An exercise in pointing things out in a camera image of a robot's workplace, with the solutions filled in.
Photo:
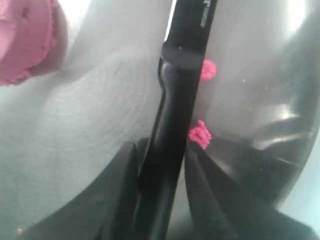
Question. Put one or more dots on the round stainless steel plate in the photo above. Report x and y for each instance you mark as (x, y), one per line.
(60, 130)

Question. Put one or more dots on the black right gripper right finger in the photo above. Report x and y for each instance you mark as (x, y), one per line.
(223, 210)

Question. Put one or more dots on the pink clay lump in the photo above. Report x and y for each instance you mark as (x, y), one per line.
(27, 35)

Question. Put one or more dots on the black kitchen knife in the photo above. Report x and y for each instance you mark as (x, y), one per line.
(179, 70)

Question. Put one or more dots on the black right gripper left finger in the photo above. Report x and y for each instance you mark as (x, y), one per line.
(105, 209)

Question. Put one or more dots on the pink crumb near knife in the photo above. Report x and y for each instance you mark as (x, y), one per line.
(208, 71)

